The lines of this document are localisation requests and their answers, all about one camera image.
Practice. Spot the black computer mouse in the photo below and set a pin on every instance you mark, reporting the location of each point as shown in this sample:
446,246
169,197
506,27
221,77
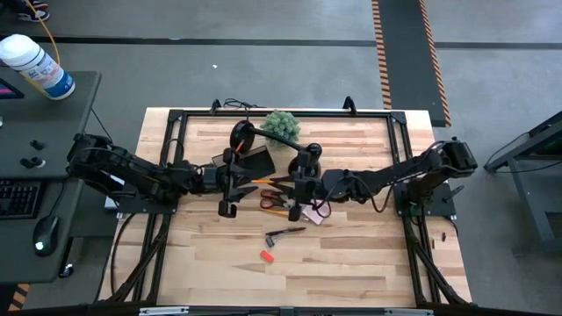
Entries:
46,234

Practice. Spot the grey metal table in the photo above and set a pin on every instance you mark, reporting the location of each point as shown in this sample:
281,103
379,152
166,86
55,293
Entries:
549,136

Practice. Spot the white wipes canister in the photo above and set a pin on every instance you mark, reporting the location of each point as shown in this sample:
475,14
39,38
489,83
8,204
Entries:
37,66

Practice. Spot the black aluminium table frame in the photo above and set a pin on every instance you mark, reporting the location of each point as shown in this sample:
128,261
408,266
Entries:
177,131

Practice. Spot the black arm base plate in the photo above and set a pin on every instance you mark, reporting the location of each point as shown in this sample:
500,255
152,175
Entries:
439,206
140,206

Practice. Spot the black desk foot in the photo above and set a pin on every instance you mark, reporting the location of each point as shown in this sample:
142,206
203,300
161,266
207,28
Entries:
66,270

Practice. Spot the person's foot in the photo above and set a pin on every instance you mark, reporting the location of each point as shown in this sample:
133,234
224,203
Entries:
35,16

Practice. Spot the pink sticky note pad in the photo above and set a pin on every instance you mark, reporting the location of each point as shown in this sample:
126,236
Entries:
315,217

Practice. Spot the black monitor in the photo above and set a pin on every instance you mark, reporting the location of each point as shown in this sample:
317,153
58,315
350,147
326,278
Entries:
9,90

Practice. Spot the black mesh desk organizer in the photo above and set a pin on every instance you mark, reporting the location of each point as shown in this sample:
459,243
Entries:
261,162

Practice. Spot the orange eraser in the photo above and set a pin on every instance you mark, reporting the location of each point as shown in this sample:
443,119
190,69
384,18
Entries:
267,256

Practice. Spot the black pen white print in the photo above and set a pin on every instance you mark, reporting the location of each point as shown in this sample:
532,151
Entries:
285,231

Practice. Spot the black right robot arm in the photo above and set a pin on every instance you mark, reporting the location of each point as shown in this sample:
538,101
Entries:
395,175

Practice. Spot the red black scissors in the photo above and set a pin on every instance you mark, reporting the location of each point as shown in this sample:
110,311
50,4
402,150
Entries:
268,203

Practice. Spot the black gooseneck desk lamp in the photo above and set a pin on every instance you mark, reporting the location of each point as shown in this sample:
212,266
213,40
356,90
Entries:
242,136

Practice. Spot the small black cap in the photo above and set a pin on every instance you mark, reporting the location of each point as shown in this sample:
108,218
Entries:
37,145
27,163
38,162

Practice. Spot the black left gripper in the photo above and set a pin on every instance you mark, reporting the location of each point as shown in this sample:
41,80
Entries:
228,184

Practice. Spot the black side desk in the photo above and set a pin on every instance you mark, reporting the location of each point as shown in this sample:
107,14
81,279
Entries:
52,123

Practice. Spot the black keyboard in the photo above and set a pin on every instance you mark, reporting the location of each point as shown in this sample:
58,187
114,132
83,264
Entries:
19,199

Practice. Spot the black striped floor mat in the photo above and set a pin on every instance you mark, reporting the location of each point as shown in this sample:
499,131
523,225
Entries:
408,66

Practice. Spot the silver frame bracket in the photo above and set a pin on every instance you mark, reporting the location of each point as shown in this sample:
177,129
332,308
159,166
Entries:
409,312
164,311

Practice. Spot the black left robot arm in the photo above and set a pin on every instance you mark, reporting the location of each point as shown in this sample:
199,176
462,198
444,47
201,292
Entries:
131,171

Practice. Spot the green potted plant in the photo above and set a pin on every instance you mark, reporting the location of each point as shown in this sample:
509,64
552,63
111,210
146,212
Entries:
281,125

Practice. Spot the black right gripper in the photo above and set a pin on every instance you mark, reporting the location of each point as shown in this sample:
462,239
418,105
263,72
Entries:
305,188

